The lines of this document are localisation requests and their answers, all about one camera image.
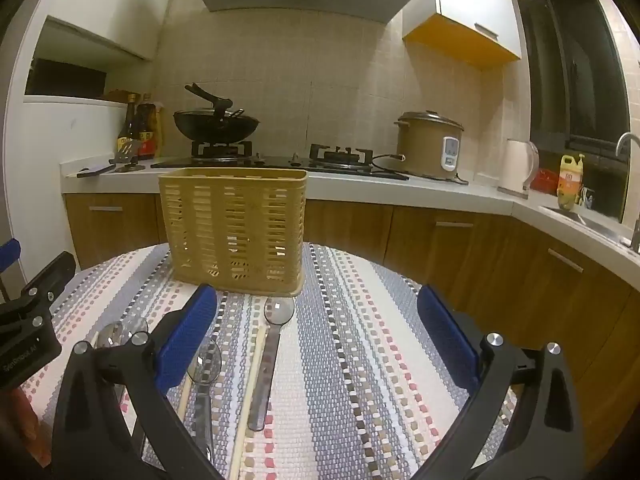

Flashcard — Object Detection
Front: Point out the yellow detergent bottle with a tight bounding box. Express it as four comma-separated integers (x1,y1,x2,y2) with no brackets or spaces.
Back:
556,154,586,211

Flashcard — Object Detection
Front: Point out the dark sauce bottle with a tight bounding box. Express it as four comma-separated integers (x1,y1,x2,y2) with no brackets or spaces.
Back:
117,94,141,155

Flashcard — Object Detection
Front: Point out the red packet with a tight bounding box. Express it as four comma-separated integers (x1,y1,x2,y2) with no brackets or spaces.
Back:
531,169,562,195

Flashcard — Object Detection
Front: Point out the brown rice cooker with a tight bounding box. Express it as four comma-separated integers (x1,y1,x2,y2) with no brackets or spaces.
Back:
393,111,465,178

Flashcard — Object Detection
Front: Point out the black kitchen knife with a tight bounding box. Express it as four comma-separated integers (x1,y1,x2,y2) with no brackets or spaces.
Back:
76,162,117,179

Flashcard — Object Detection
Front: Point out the striped woven table mat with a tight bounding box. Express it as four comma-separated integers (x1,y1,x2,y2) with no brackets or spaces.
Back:
20,242,518,480

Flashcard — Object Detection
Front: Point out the black wok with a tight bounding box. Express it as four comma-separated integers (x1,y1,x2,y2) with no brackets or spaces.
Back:
173,110,262,144

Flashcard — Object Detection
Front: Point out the person's left hand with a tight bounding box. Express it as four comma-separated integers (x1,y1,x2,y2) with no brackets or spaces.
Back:
0,385,43,468

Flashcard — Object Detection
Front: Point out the black appliance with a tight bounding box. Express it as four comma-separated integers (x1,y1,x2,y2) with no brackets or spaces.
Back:
31,58,108,97

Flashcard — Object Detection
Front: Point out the dark window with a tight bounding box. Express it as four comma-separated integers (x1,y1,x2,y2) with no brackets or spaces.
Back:
517,0,632,221

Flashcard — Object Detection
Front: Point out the metal spoon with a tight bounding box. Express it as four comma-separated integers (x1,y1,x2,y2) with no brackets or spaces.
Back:
186,336,223,466
247,296,296,432
95,316,150,352

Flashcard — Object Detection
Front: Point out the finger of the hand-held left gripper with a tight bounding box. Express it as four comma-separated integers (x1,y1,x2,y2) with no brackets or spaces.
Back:
21,251,77,305
0,238,22,273

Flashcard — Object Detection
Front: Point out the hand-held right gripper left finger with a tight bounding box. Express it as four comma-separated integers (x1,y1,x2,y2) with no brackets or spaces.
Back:
51,283,236,480

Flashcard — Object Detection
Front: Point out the black gas stove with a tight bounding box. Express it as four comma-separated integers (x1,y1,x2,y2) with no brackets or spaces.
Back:
150,142,411,181

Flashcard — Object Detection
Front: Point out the yellow cooking oil bottle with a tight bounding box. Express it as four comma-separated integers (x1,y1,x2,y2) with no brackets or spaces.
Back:
150,102,166,157

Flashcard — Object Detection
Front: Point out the steel sink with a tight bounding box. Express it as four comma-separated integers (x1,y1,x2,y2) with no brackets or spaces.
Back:
542,205,636,248

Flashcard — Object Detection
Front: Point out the metal faucet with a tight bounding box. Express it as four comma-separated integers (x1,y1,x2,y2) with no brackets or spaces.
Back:
616,131,640,253

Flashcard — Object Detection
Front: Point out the white electric kettle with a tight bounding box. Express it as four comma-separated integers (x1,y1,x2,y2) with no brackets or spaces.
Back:
497,138,541,197

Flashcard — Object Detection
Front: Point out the red label sauce bottle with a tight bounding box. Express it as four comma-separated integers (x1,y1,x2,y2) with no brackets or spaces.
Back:
136,94,160,160

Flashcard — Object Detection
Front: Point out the black power cord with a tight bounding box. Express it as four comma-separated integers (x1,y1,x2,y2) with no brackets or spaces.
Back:
372,153,469,186

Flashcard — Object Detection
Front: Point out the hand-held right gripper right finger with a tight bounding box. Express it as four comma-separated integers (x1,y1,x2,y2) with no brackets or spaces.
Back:
410,284,587,480

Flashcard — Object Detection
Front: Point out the white yellow wall cabinet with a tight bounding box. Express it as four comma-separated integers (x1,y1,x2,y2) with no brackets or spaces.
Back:
402,0,523,71

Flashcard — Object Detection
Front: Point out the metal slotted spatula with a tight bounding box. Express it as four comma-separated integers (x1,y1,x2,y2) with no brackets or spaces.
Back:
110,141,141,167

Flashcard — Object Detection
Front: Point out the yellow slotted plastic utensil basket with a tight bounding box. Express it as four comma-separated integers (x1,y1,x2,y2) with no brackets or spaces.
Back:
158,167,308,297

